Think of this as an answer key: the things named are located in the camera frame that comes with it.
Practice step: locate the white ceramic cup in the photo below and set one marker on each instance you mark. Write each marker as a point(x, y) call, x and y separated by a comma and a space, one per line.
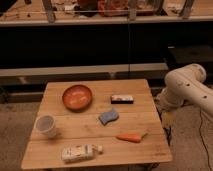
point(46, 125)

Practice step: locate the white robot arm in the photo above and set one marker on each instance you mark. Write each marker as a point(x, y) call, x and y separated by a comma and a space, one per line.
point(186, 83)

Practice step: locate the small black eraser box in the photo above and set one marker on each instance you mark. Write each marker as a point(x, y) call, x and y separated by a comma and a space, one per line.
point(122, 99)

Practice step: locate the blue wavy sponge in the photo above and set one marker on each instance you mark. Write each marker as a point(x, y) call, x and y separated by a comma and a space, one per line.
point(109, 116)

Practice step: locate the orange bowl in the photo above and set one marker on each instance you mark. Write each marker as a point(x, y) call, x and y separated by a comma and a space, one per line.
point(77, 97)

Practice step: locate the wooden folding table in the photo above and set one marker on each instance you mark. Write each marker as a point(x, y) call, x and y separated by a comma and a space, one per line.
point(85, 128)

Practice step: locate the orange toy carrot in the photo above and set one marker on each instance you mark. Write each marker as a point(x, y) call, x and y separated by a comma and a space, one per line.
point(131, 137)

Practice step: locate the white milk carton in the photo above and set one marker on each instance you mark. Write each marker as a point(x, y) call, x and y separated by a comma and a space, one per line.
point(80, 152)

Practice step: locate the long workbench shelf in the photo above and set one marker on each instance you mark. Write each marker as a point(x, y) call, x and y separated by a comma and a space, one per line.
point(98, 12)

